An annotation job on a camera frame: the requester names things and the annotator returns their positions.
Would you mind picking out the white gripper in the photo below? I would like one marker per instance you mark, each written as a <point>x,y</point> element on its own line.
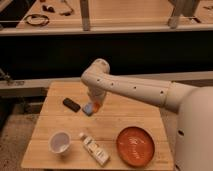
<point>96,95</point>

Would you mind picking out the orange pepper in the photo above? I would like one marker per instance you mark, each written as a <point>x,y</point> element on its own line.
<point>96,107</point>

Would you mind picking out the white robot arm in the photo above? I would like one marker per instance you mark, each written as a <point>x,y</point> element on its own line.
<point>192,104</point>

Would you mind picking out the black rectangular block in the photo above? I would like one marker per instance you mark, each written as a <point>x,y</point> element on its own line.
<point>71,104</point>

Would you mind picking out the white tube bottle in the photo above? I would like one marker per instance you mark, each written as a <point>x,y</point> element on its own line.
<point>92,147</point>

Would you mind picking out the orange plate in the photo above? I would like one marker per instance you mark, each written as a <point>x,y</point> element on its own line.
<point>135,146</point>

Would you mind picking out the small dark tool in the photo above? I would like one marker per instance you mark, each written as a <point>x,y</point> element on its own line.
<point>48,8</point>

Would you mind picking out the grey metal leg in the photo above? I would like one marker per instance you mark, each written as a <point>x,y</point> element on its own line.
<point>187,8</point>

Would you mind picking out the grey metal post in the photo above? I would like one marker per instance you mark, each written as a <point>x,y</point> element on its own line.
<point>84,6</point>

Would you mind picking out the metal clamp bracket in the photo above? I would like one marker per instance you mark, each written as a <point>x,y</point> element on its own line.
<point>9,80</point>

